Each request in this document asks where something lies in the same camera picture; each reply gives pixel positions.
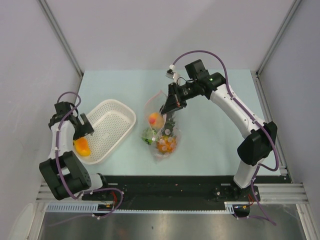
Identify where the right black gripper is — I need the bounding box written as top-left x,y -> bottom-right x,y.
161,80 -> 199,116

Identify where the toy orange mango slice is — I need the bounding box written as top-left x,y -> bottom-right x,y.
73,137 -> 91,157

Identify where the white perforated plastic basket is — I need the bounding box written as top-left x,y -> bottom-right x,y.
77,99 -> 137,166

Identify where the left aluminium frame post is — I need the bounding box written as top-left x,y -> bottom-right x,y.
37,0 -> 84,79

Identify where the orange toy pineapple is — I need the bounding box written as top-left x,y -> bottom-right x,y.
156,118 -> 177,155

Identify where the clear zip top bag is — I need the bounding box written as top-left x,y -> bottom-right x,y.
140,91 -> 181,162

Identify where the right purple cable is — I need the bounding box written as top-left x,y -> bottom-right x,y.
172,50 -> 280,226

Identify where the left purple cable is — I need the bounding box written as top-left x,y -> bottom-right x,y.
48,91 -> 124,226

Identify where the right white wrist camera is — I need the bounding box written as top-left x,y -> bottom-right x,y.
165,64 -> 181,85

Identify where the right aluminium frame post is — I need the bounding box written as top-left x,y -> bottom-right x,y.
257,0 -> 303,73

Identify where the aluminium frame post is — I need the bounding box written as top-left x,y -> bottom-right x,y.
257,0 -> 303,73
37,0 -> 84,79

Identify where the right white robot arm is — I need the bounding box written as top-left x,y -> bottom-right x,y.
160,59 -> 278,201

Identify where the toy peach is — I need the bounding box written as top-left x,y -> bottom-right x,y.
147,112 -> 165,131

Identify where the white slotted cable duct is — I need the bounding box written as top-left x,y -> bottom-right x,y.
45,203 -> 234,215

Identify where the purple cable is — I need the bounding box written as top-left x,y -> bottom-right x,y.
48,91 -> 124,226
172,50 -> 280,226

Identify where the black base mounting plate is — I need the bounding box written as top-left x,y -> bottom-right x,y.
82,175 -> 288,210

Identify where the green toy watermelon ball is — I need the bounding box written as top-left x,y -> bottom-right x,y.
141,128 -> 157,145

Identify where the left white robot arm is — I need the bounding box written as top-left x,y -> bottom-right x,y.
39,101 -> 111,200

